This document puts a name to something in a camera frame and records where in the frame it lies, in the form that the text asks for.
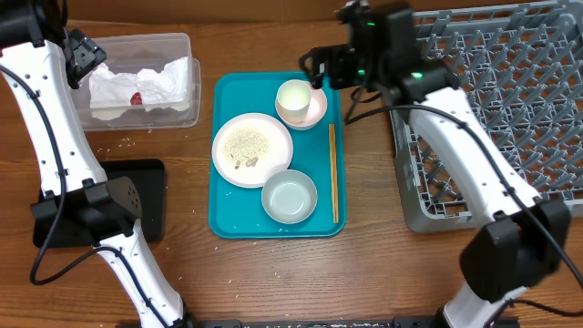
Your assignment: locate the white cup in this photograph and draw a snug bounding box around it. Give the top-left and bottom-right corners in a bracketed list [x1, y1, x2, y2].
[276, 79, 312, 123]

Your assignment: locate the white napkin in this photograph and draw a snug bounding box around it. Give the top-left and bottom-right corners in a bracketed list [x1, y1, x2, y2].
[89, 56, 190, 120]

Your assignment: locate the red snack wrapper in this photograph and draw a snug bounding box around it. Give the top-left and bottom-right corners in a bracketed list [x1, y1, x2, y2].
[130, 92, 142, 106]

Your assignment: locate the grey bowl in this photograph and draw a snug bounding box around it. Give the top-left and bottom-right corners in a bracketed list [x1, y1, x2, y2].
[261, 169, 318, 224]

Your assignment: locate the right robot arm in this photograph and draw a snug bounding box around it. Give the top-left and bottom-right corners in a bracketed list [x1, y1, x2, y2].
[299, 1, 572, 327]

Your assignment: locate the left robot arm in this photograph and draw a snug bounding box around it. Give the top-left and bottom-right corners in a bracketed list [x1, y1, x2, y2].
[1, 0, 196, 327]

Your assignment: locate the clear plastic waste bin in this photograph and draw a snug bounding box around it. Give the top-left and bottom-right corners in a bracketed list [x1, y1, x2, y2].
[71, 33, 201, 131]

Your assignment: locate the grey dishwasher rack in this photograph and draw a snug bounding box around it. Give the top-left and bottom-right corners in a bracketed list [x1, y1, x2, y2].
[414, 1, 582, 218]

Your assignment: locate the left wooden chopstick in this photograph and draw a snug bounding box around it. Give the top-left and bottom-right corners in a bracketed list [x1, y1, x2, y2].
[329, 123, 338, 224]

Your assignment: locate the wooden chopstick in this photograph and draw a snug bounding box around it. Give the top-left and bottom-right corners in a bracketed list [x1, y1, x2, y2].
[329, 123, 339, 224]
[329, 123, 338, 224]

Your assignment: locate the right wooden chopstick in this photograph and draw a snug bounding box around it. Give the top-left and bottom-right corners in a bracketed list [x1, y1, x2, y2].
[329, 123, 339, 224]

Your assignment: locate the large white plate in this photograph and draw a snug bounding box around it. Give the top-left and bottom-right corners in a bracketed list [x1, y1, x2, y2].
[211, 113, 293, 189]

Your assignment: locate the black plastic tray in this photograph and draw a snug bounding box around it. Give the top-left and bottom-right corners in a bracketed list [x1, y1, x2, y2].
[30, 159, 166, 248]

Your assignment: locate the teal serving tray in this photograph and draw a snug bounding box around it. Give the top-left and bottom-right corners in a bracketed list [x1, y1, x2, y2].
[209, 71, 347, 240]

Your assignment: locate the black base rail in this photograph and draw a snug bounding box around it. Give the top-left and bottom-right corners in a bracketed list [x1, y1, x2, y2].
[116, 314, 520, 328]

